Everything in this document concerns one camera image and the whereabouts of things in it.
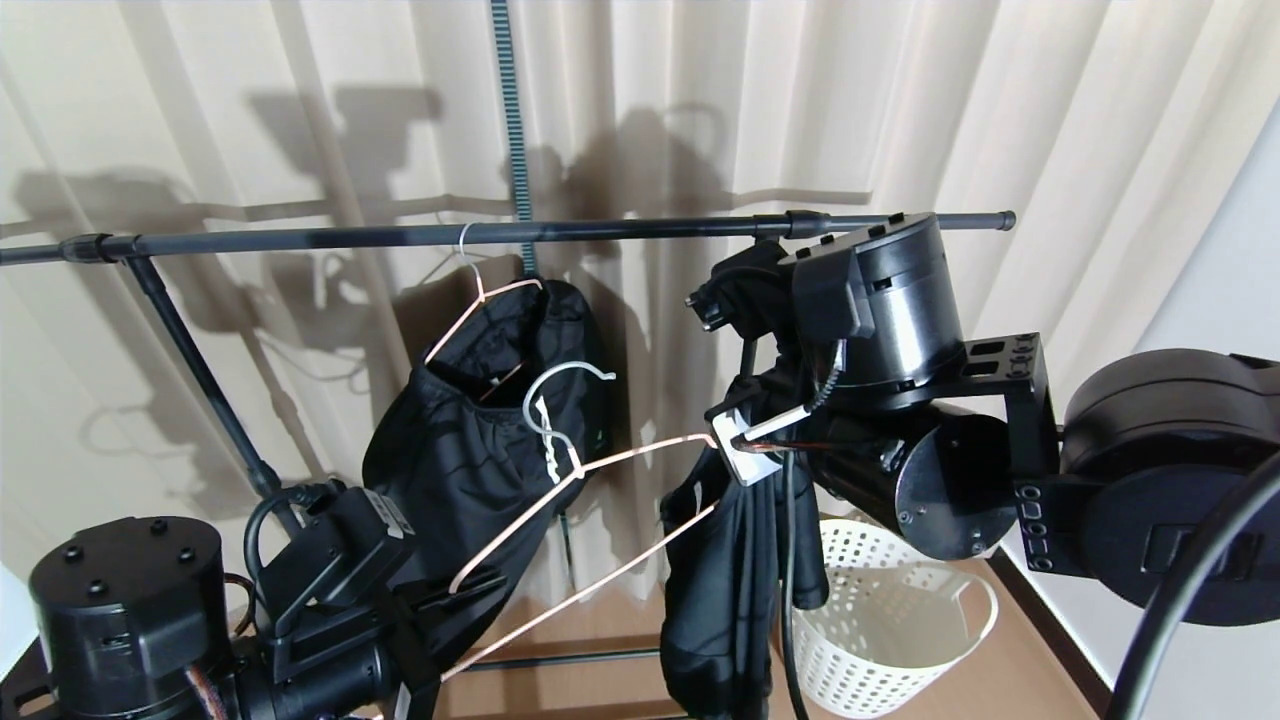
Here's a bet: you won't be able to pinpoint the black clothes rack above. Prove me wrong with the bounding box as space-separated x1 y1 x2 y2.
0 210 1016 720

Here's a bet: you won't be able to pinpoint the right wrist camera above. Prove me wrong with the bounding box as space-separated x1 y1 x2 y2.
686 240 801 346

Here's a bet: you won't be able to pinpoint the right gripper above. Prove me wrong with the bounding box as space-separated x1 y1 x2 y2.
710 395 1021 561

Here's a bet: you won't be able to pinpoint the pink clothes hanger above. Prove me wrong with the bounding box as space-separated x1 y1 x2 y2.
425 222 546 401
440 362 721 683

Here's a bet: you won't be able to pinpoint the white laundry basket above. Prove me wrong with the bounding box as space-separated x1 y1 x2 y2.
790 517 1001 719

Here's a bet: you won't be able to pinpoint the white curtain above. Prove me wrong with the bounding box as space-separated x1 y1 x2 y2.
0 0 1280 621

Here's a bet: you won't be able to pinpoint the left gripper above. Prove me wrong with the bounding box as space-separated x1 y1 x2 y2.
235 600 446 720

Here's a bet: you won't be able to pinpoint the black shorts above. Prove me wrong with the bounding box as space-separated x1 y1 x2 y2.
362 280 616 671

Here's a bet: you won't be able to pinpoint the black garment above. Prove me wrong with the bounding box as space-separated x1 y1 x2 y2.
660 340 831 720

